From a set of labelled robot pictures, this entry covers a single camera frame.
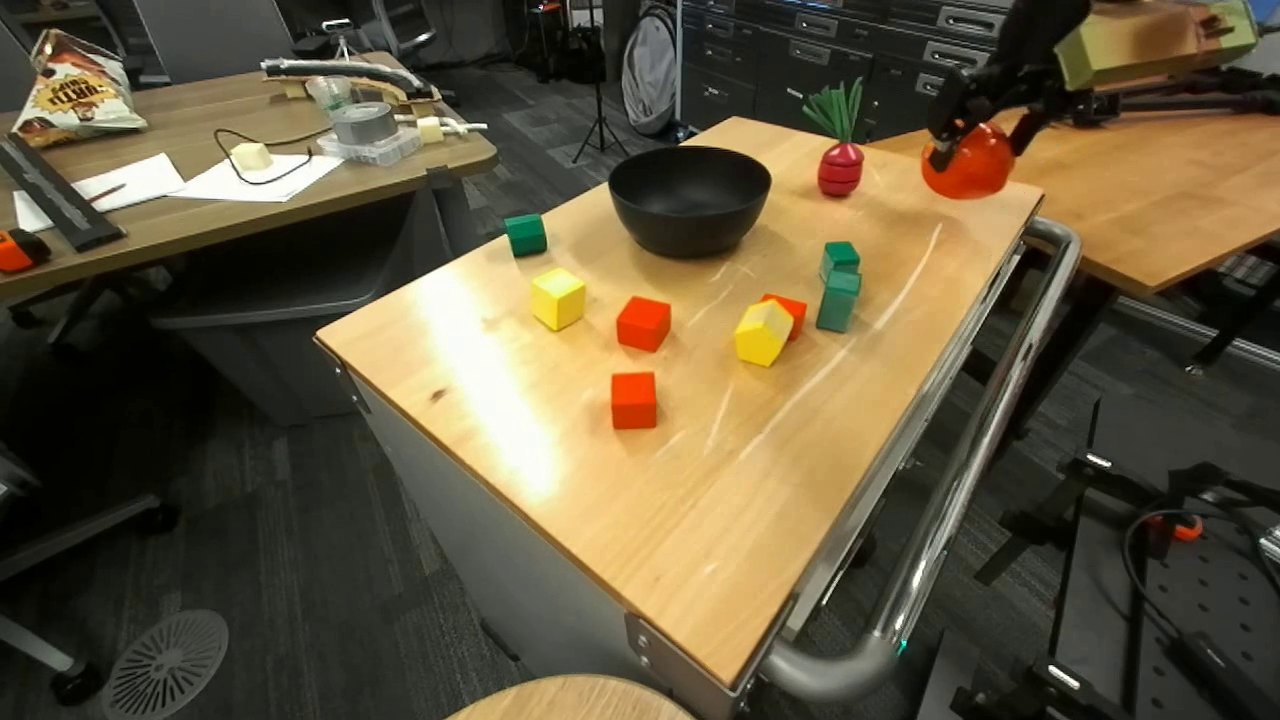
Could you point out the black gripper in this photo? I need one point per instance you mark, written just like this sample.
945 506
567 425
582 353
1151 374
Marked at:
1032 44

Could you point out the red toy radish green leaves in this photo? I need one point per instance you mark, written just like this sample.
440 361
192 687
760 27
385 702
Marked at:
843 166

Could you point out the large green wooden block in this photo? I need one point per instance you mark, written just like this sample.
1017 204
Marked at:
836 306

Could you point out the orange wooden block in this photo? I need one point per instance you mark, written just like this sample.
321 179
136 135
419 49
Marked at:
633 402
795 311

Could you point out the yellow wooden block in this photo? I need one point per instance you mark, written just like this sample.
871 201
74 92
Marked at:
760 336

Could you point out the black bowl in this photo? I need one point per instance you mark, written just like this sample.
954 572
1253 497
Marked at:
687 221

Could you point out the red wooden cube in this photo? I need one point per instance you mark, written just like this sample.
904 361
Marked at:
642 325

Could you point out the yellow wooden cube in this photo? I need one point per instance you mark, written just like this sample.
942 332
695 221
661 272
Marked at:
558 298

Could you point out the black drawer cabinet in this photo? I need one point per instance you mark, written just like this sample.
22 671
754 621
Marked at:
865 52

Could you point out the black folded tripod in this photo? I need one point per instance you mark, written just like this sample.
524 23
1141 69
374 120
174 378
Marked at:
1173 103

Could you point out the light wooden table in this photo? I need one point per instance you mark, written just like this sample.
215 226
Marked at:
1173 201

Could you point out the round standing fan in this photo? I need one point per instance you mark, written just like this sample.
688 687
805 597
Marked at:
648 62

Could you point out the grey tape roll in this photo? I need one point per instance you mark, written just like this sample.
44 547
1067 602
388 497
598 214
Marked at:
362 131

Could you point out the grey metal tool cart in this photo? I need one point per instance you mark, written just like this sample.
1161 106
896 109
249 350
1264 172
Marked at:
507 562

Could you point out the curved white black device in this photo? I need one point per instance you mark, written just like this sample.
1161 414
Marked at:
343 64

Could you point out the round wooden stool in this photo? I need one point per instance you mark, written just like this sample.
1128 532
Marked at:
573 702

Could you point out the white paper sheet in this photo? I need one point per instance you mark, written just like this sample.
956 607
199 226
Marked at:
264 179
122 186

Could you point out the white power adapter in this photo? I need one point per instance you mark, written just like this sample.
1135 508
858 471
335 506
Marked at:
249 152

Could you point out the grey office chair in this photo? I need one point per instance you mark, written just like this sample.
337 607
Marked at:
215 32

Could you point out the brown wooden desk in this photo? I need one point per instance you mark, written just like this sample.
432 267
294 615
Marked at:
203 221

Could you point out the chips bag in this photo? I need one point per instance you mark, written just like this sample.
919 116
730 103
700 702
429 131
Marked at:
74 92

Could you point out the small orange object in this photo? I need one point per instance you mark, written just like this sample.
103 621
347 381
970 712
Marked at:
19 248

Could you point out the round grey floor disc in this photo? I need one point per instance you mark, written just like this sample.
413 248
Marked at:
163 667

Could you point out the black office chair base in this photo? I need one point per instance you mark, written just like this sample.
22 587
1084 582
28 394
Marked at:
55 532

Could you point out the wrist camera with beige mount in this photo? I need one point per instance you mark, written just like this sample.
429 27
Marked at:
1155 43

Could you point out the black metal stand frame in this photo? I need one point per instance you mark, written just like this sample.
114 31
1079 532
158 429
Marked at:
1203 626

